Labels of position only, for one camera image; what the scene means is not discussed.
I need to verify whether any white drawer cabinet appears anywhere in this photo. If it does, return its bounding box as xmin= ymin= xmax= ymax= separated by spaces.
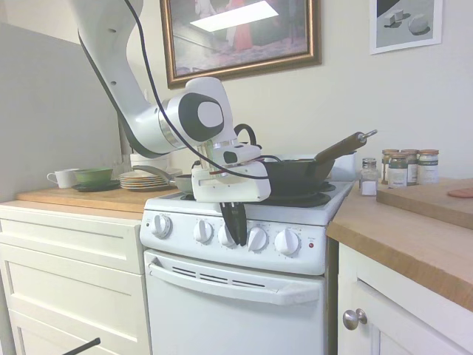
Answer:
xmin=0 ymin=205 xmax=149 ymax=355

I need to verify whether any dark spice jar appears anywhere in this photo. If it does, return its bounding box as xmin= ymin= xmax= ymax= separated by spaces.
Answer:
xmin=387 ymin=152 xmax=409 ymax=188

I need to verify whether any white pot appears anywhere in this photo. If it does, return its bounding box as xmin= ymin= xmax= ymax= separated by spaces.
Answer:
xmin=129 ymin=152 xmax=171 ymax=173

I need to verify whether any white burner knob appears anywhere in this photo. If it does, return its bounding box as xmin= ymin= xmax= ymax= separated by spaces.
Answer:
xmin=217 ymin=223 xmax=237 ymax=249
xmin=193 ymin=218 xmax=215 ymax=244
xmin=246 ymin=226 xmax=270 ymax=253
xmin=273 ymin=228 xmax=301 ymax=256

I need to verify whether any grey art poster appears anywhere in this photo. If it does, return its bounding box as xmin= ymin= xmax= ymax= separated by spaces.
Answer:
xmin=369 ymin=0 xmax=443 ymax=56

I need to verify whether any white mug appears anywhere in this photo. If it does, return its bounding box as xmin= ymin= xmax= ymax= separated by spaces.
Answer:
xmin=47 ymin=169 xmax=81 ymax=189

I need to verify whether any silver cabinet knob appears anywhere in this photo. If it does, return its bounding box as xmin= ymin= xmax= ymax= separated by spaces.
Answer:
xmin=342 ymin=308 xmax=369 ymax=331

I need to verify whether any glass salt shaker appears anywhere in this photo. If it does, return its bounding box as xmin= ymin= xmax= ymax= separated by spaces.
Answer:
xmin=359 ymin=158 xmax=379 ymax=196

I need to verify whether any pink flat disc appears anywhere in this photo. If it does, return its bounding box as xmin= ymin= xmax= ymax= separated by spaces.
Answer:
xmin=446 ymin=187 xmax=473 ymax=200

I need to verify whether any white door cabinet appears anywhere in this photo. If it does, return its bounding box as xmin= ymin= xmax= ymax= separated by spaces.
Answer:
xmin=336 ymin=242 xmax=473 ymax=355

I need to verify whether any pale spice jar copper lid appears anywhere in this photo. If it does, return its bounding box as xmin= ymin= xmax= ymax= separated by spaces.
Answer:
xmin=417 ymin=149 xmax=440 ymax=185

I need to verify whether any long black cable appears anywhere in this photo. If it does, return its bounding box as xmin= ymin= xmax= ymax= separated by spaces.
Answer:
xmin=123 ymin=0 xmax=282 ymax=181

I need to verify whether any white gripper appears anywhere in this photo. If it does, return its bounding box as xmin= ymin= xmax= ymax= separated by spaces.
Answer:
xmin=191 ymin=160 xmax=273 ymax=248

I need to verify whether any black wok wooden handle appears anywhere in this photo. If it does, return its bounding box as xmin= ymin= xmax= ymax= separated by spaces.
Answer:
xmin=260 ymin=129 xmax=378 ymax=197

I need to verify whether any white oven temperature knob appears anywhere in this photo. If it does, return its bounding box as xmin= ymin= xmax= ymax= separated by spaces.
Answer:
xmin=152 ymin=213 xmax=174 ymax=239

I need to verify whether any green bowl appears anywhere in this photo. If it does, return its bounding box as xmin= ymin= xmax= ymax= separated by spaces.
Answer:
xmin=72 ymin=167 xmax=115 ymax=186

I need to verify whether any black tripod leg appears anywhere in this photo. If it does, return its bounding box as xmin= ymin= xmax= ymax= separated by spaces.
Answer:
xmin=61 ymin=337 xmax=101 ymax=355

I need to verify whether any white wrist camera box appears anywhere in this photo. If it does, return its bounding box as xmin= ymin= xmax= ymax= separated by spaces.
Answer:
xmin=214 ymin=143 xmax=262 ymax=166

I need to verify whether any white oven door handle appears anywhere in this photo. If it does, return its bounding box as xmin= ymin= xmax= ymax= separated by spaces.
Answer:
xmin=147 ymin=257 xmax=321 ymax=307

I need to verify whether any small grey pan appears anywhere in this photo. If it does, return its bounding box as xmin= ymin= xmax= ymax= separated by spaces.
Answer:
xmin=132 ymin=165 xmax=194 ymax=194

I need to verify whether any white oven door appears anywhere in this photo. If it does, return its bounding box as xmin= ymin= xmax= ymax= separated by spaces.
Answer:
xmin=143 ymin=248 xmax=327 ymax=355

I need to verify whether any gold framed painting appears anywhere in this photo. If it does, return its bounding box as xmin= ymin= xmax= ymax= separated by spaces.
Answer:
xmin=159 ymin=0 xmax=322 ymax=90

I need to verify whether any white electric stove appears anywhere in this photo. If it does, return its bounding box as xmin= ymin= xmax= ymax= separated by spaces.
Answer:
xmin=139 ymin=151 xmax=358 ymax=355

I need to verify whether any wooden cutting board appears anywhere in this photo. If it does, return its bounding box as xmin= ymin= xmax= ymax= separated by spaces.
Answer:
xmin=375 ymin=182 xmax=473 ymax=227

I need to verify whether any short black camera cable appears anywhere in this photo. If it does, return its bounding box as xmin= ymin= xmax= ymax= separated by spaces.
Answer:
xmin=234 ymin=124 xmax=282 ymax=163

